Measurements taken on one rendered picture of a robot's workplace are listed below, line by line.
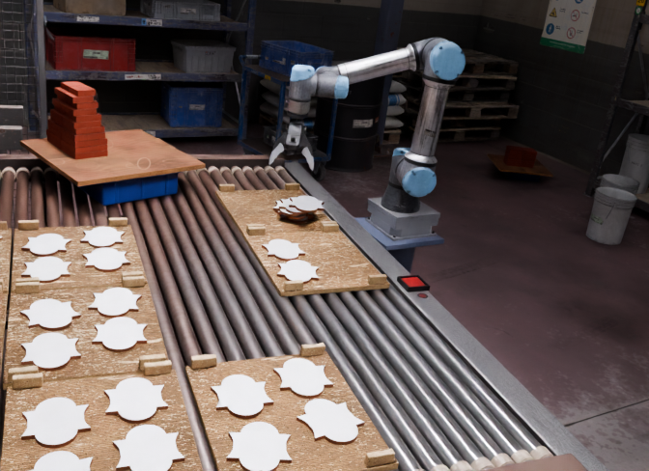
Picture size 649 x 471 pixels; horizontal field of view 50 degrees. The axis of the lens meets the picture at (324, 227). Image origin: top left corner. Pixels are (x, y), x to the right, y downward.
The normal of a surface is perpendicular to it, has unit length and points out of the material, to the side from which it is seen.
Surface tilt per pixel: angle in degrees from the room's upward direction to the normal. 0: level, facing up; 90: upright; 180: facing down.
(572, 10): 90
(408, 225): 90
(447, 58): 82
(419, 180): 97
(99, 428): 0
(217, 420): 0
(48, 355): 0
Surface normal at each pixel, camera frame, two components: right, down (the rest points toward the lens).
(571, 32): -0.88, 0.09
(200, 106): 0.41, 0.40
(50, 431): 0.11, -0.92
